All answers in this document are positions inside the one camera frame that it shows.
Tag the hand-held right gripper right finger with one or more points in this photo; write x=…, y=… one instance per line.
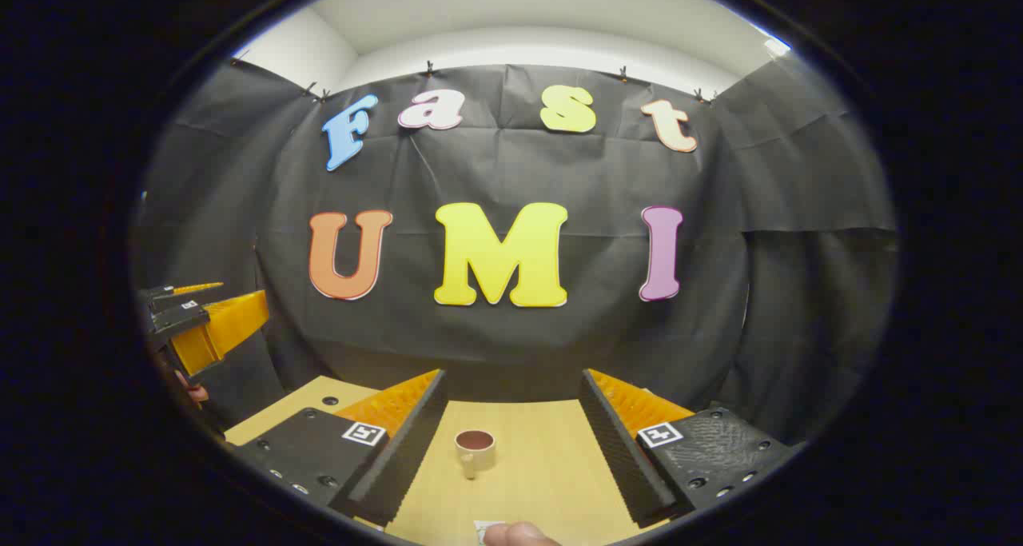
x=619, y=458

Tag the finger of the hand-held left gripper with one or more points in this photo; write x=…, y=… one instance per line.
x=220, y=322
x=160, y=294

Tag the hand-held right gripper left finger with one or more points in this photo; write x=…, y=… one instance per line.
x=404, y=458

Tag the beige cup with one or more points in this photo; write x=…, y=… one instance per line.
x=479, y=458

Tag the white toothpaste tube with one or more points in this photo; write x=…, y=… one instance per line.
x=486, y=528

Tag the light wooden desktop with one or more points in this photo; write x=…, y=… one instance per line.
x=543, y=466

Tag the black backdrop cloth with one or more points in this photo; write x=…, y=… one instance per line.
x=495, y=354

